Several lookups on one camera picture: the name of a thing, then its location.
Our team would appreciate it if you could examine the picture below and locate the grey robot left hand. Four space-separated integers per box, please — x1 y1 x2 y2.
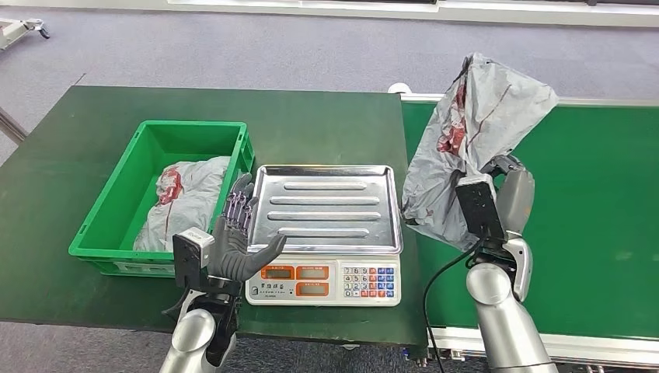
208 172 288 283

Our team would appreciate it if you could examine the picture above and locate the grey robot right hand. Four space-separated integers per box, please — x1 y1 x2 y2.
481 153 536 238

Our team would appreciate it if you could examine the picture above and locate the grey plastic mailer package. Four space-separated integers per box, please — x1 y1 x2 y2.
400 51 560 253
132 155 231 253

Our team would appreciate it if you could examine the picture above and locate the green conveyor belt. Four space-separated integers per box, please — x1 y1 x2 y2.
400 92 659 369

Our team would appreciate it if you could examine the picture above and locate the white scale with steel tray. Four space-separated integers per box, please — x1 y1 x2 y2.
245 164 403 309

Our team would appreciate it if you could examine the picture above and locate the green plastic crate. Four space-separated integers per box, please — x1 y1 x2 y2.
68 120 257 279

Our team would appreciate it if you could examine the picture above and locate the grey metal bar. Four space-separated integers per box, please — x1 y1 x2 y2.
0 106 28 145

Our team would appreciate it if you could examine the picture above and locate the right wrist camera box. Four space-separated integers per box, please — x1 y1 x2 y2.
455 175 508 248

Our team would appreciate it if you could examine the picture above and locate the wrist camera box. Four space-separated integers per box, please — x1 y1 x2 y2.
455 175 508 248
172 227 216 289

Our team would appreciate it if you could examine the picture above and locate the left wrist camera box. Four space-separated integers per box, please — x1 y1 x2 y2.
172 227 216 289

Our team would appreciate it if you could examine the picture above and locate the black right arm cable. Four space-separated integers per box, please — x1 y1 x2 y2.
422 234 490 373

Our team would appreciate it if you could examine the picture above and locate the white wheeled cart frame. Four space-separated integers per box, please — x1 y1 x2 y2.
0 16 51 51

